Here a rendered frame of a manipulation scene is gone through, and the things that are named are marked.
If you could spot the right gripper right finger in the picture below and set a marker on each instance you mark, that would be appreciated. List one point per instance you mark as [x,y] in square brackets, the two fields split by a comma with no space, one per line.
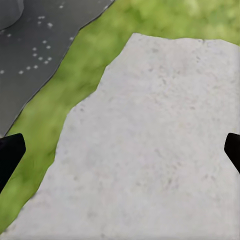
[232,149]

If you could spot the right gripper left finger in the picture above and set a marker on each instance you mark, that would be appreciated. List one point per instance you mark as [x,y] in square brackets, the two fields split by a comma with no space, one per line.
[12,150]

